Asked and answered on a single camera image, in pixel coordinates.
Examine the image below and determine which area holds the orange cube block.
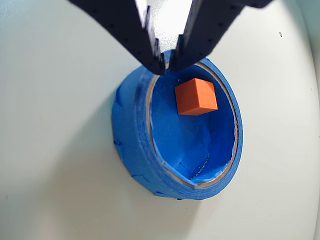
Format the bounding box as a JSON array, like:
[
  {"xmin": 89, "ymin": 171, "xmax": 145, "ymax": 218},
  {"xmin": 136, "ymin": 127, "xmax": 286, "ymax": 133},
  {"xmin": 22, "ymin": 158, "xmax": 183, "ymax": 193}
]
[{"xmin": 174, "ymin": 78, "xmax": 218, "ymax": 116}]

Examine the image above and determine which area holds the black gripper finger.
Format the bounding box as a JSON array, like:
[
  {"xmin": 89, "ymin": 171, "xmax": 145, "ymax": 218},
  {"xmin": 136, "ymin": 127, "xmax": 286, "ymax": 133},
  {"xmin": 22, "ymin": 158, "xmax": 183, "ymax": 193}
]
[
  {"xmin": 67, "ymin": 0, "xmax": 166, "ymax": 76},
  {"xmin": 169, "ymin": 0, "xmax": 273, "ymax": 73}
]

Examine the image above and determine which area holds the blue tape roll bin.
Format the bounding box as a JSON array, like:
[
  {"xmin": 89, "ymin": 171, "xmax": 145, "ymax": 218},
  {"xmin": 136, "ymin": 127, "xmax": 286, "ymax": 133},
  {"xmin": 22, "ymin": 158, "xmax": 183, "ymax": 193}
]
[{"xmin": 111, "ymin": 49, "xmax": 244, "ymax": 201}]

